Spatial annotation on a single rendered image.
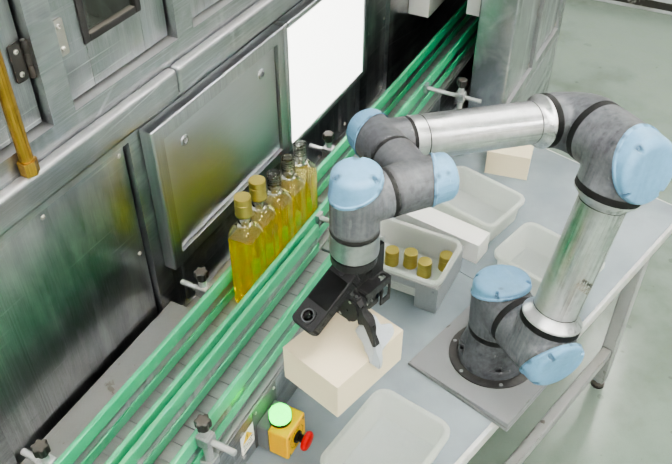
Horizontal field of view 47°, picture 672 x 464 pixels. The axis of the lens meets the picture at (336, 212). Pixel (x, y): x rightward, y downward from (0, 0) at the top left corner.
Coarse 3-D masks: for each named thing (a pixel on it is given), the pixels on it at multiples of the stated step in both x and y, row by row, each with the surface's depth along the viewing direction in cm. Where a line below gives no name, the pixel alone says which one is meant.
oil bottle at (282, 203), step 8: (288, 192) 163; (272, 200) 161; (280, 200) 161; (288, 200) 163; (280, 208) 161; (288, 208) 164; (280, 216) 162; (288, 216) 165; (280, 224) 163; (288, 224) 166; (280, 232) 165; (288, 232) 168; (280, 240) 166; (288, 240) 169; (280, 248) 168
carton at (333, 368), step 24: (336, 312) 131; (312, 336) 127; (336, 336) 127; (288, 360) 127; (312, 360) 124; (336, 360) 124; (360, 360) 124; (384, 360) 128; (312, 384) 125; (336, 384) 120; (360, 384) 125; (336, 408) 123
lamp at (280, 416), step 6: (270, 408) 150; (276, 408) 149; (282, 408) 149; (288, 408) 150; (270, 414) 149; (276, 414) 148; (282, 414) 148; (288, 414) 149; (270, 420) 149; (276, 420) 148; (282, 420) 148; (288, 420) 149; (276, 426) 149; (282, 426) 149
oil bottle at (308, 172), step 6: (312, 162) 171; (300, 168) 169; (306, 168) 169; (312, 168) 170; (300, 174) 169; (306, 174) 169; (312, 174) 171; (306, 180) 169; (312, 180) 172; (306, 186) 170; (312, 186) 173; (306, 192) 171; (312, 192) 174; (306, 198) 172; (312, 198) 175; (306, 204) 173; (312, 204) 176; (306, 210) 174; (312, 210) 177
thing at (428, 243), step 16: (384, 224) 195; (400, 224) 193; (400, 240) 195; (416, 240) 193; (432, 240) 191; (448, 240) 188; (384, 256) 194; (400, 256) 194; (432, 256) 193; (400, 272) 179; (416, 272) 190; (432, 272) 190; (448, 272) 180
